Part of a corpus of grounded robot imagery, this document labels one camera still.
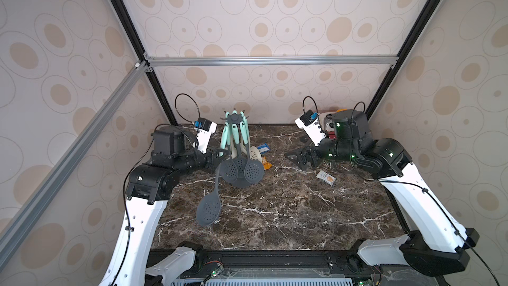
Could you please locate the grey skimmer mint handle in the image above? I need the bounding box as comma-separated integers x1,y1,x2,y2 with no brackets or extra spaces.
240,122,265,184

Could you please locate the grey utensil rack stand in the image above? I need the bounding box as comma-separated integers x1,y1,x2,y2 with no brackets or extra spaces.
221,110,264,189

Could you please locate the cream skimmer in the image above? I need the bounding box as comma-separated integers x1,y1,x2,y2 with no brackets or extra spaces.
225,111,237,159

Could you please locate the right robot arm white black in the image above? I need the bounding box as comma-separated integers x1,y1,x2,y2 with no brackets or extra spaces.
285,109,479,277

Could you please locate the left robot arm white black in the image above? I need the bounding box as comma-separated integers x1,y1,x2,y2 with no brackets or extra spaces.
101,124,231,285

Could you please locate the small white card box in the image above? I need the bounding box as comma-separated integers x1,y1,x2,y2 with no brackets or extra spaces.
316,170,336,186

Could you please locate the red silver toaster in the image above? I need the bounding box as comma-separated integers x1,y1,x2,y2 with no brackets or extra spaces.
321,109,351,132

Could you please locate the orange snack packet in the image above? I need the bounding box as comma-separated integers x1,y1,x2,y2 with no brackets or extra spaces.
262,156,273,170

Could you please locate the blue snack packet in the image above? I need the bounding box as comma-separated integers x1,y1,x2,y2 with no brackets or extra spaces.
257,143,271,154

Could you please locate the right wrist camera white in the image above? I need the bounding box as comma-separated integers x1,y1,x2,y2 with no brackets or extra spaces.
295,110,326,146

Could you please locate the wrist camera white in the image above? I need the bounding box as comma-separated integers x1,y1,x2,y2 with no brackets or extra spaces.
194,117,217,154
295,110,326,146

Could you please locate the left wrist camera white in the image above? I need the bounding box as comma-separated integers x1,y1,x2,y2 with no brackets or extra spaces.
194,117,217,154

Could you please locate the aluminium frame bar horizontal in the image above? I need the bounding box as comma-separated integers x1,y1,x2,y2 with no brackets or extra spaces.
148,55,399,67

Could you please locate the aluminium frame bar left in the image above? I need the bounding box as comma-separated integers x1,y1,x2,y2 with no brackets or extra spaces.
1,61,148,270

